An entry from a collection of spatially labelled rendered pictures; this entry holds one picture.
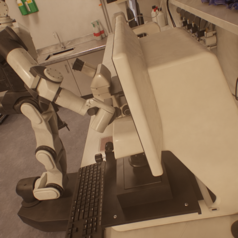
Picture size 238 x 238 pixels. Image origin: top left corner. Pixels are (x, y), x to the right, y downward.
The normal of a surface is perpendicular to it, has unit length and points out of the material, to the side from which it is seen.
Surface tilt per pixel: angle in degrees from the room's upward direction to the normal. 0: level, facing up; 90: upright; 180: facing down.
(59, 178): 90
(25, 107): 90
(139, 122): 90
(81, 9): 90
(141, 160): 0
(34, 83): 127
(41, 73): 46
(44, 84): 62
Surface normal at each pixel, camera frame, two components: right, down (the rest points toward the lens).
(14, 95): -0.13, 0.55
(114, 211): -0.27, -0.82
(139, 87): 0.88, -0.07
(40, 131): -0.18, 0.84
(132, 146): 0.03, 0.37
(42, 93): -0.64, 0.11
